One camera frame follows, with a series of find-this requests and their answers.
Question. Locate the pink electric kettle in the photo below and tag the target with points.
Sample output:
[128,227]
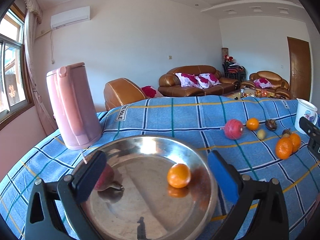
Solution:
[73,106]

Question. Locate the red floral cushion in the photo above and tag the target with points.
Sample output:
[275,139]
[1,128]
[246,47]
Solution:
[151,92]

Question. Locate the window with wooden frame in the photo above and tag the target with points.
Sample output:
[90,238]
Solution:
[16,96]

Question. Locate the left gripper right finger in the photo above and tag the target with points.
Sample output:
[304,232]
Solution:
[270,220]

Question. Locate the brown leather armchair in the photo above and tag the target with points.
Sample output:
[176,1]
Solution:
[270,82]
[121,92]

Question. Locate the stacked chairs with clothes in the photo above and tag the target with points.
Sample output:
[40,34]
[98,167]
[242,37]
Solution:
[232,69]

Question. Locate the blue plaid tablecloth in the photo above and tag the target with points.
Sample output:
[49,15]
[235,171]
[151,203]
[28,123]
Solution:
[197,121]

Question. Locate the dark mangosteen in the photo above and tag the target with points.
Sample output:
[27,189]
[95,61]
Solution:
[286,133]
[271,124]

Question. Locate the tall patterned vase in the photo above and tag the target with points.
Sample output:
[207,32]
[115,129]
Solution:
[224,52]

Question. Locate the mandarin orange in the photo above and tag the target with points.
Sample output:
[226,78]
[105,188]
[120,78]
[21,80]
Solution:
[296,142]
[284,148]

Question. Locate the floral pillow right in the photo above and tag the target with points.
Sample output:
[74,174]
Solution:
[207,80]

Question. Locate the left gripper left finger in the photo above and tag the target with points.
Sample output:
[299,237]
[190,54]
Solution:
[43,220]

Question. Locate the floral pillow left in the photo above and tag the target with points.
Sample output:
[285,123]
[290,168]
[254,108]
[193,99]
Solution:
[188,80]

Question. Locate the steel round bowl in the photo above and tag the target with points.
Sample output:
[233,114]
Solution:
[148,207]

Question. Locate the cluttered coffee table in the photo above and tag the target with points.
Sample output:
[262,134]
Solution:
[249,92]

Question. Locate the brown leather armchair near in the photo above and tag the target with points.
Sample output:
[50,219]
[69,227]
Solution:
[121,92]

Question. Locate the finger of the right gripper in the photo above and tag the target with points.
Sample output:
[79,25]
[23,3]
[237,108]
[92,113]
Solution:
[308,127]

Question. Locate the red pomegranate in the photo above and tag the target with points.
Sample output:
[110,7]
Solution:
[233,129]

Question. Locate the small smooth orange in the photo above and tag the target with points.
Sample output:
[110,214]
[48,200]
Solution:
[252,124]

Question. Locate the small yellow-green fruit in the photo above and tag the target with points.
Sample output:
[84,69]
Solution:
[261,134]

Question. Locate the white wall air conditioner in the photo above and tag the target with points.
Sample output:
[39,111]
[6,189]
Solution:
[70,17]

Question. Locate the brown leather armchair far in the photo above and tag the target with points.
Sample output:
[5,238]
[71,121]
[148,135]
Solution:
[270,82]

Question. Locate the white cartoon mug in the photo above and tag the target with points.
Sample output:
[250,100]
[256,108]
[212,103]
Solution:
[307,110]

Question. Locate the brown wooden door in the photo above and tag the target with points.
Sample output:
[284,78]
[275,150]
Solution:
[300,68]

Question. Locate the purple red onion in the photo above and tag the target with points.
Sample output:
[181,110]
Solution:
[106,180]

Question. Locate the floral pillow on armchair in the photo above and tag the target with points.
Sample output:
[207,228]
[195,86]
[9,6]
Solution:
[262,83]

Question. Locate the brown leather three-seat sofa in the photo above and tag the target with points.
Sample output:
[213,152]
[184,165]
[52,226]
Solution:
[169,84]

